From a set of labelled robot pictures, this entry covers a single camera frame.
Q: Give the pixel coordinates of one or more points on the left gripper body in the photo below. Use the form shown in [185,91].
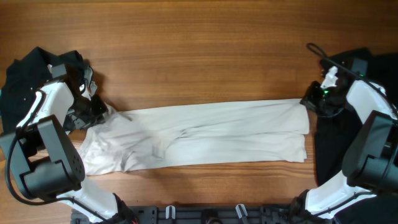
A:
[84,113]

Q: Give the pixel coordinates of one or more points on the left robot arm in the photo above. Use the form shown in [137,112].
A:
[42,164]

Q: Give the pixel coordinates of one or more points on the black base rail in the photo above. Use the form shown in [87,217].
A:
[202,215]

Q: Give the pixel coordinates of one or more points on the beige t-shirt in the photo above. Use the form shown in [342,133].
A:
[240,131]

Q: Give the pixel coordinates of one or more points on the black folded polo shirt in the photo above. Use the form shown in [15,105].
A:
[26,75]

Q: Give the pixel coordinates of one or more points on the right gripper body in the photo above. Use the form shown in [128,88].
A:
[322,100]

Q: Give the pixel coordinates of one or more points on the black clothes pile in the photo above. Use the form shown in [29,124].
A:
[334,135]

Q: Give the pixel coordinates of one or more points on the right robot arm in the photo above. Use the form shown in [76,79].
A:
[355,144]

